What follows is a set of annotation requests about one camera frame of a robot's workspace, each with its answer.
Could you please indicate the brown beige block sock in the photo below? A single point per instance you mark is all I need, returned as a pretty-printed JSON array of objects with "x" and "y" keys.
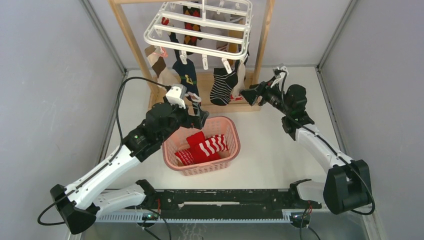
[{"x": 157, "y": 63}]

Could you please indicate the wooden hanger stand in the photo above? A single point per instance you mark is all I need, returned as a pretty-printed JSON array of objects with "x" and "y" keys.
[{"x": 156, "y": 93}]

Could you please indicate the red snowflake sock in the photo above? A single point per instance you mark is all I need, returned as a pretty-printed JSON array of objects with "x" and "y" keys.
[{"x": 186, "y": 157}]

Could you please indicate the beige pink sock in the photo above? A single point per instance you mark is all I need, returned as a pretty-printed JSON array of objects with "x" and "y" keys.
[{"x": 240, "y": 84}]

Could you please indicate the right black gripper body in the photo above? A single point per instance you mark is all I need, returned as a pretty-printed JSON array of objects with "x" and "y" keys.
[{"x": 271, "y": 95}]

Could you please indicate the white plastic sock hanger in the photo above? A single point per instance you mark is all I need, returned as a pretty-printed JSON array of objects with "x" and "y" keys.
[{"x": 226, "y": 21}]

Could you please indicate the plain red sock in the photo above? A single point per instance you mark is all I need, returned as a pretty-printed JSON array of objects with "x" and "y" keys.
[{"x": 197, "y": 138}]

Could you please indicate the black mounting rail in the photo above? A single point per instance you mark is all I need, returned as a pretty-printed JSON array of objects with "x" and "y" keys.
[{"x": 226, "y": 204}]

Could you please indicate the black white striped sock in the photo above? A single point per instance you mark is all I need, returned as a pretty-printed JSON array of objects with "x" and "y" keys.
[{"x": 223, "y": 86}]

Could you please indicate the red white striped sock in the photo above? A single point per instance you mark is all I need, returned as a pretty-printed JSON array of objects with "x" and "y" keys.
[{"x": 210, "y": 147}]

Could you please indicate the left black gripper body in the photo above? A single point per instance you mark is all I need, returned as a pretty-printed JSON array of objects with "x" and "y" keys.
[{"x": 184, "y": 120}]

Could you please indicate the navy santa pattern sock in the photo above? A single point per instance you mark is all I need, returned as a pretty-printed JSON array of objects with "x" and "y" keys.
[{"x": 188, "y": 78}]

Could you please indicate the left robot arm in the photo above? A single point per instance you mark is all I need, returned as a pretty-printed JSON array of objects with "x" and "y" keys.
[{"x": 81, "y": 202}]

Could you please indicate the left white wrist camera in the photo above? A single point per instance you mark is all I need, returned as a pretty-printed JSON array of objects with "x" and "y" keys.
[{"x": 175, "y": 95}]

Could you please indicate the argyle red yellow sock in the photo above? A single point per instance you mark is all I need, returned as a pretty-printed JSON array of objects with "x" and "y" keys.
[{"x": 190, "y": 39}]

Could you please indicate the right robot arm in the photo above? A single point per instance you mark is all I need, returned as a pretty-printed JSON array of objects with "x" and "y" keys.
[{"x": 347, "y": 186}]

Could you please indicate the pink plastic basket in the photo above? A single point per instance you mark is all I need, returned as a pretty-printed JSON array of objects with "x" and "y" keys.
[{"x": 218, "y": 125}]

